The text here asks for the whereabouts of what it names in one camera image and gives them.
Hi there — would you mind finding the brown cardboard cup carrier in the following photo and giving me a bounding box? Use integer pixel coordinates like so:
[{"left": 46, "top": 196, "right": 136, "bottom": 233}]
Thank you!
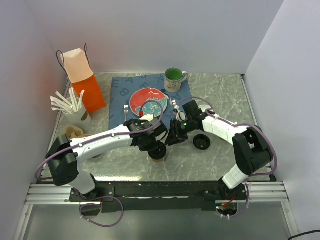
[{"left": 61, "top": 125, "right": 92, "bottom": 140}]

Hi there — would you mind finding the green interior ceramic mug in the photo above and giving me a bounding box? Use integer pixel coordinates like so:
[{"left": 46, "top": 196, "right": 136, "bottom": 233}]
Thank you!
[{"left": 164, "top": 67, "right": 189, "bottom": 93}]

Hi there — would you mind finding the white wrapped straws bundle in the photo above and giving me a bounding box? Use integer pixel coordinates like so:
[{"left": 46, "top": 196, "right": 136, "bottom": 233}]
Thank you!
[{"left": 50, "top": 87, "right": 85, "bottom": 114}]

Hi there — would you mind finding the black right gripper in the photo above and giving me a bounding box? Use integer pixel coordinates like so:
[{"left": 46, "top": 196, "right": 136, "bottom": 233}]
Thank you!
[{"left": 164, "top": 117, "right": 195, "bottom": 146}]

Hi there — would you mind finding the blue letter placemat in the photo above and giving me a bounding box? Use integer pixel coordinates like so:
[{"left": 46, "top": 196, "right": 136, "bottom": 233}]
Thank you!
[{"left": 109, "top": 73, "right": 192, "bottom": 129}]

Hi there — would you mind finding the red teal floral plate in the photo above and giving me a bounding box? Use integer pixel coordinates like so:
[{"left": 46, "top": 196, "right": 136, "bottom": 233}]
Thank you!
[{"left": 129, "top": 88, "right": 168, "bottom": 117}]

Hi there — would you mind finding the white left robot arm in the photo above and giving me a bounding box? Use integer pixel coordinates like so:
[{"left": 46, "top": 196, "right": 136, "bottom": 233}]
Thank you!
[{"left": 46, "top": 118, "right": 168, "bottom": 201}]

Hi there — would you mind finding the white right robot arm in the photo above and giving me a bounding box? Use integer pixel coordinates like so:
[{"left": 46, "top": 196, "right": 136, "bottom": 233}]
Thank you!
[{"left": 165, "top": 100, "right": 277, "bottom": 200}]

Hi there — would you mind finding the white straw holder cup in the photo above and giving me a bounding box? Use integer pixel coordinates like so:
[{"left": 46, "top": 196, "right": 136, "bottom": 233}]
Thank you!
[{"left": 62, "top": 104, "right": 92, "bottom": 128}]

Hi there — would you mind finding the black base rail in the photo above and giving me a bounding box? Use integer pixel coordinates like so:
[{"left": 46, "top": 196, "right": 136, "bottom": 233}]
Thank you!
[{"left": 69, "top": 181, "right": 247, "bottom": 213}]

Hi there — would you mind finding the white square bowl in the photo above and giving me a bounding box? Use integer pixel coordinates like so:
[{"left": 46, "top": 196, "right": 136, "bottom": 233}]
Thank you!
[{"left": 199, "top": 104, "right": 212, "bottom": 112}]

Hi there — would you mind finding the silver spoon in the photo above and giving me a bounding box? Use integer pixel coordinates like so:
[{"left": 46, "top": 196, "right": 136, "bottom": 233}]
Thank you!
[{"left": 169, "top": 98, "right": 177, "bottom": 107}]

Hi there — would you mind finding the black plastic cup lid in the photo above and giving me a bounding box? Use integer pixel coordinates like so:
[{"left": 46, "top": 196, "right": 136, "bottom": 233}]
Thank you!
[{"left": 193, "top": 134, "right": 211, "bottom": 150}]

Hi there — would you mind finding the silver fork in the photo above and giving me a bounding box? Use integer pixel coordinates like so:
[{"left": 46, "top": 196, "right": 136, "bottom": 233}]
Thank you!
[{"left": 123, "top": 104, "right": 129, "bottom": 122}]

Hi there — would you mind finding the purple cable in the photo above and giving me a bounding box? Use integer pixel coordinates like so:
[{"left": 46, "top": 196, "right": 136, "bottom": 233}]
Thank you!
[{"left": 79, "top": 195, "right": 125, "bottom": 228}]

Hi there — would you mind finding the brown paper coffee cup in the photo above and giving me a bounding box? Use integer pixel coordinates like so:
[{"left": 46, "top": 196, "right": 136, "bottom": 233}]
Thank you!
[{"left": 150, "top": 157, "right": 165, "bottom": 163}]

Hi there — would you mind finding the orange paper bag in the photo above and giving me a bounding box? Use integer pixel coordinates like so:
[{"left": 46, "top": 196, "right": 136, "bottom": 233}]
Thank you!
[{"left": 56, "top": 44, "right": 106, "bottom": 114}]

